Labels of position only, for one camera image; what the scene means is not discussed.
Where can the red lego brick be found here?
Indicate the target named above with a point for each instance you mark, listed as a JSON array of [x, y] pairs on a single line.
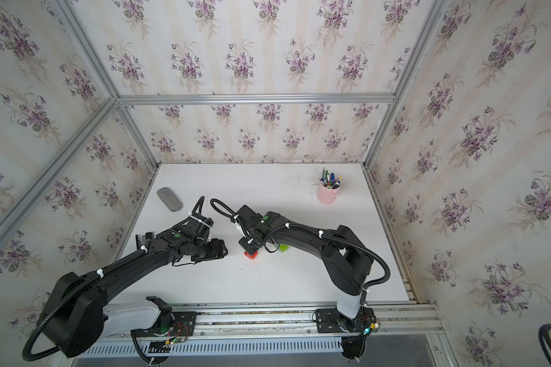
[[251, 254]]

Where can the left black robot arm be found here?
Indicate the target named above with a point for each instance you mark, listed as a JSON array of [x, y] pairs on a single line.
[[78, 312]]

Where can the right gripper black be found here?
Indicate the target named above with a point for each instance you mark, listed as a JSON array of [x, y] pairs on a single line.
[[246, 247]]

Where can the white vented cable duct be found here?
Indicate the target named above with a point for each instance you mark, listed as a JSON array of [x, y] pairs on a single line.
[[244, 347]]

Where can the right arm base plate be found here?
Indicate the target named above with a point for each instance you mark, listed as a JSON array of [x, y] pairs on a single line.
[[344, 321]]

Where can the aluminium mounting rail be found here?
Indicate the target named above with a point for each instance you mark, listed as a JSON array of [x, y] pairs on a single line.
[[264, 320]]

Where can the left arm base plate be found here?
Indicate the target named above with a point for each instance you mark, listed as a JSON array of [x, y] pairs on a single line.
[[178, 325]]

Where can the grey oval eraser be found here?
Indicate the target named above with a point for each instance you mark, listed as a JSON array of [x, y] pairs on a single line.
[[169, 199]]

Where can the pink pen cup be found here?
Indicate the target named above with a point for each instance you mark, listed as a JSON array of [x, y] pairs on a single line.
[[328, 191]]

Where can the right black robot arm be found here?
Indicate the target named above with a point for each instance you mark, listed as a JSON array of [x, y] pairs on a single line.
[[351, 266]]

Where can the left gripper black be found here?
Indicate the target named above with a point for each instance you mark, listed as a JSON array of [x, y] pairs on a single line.
[[218, 251]]

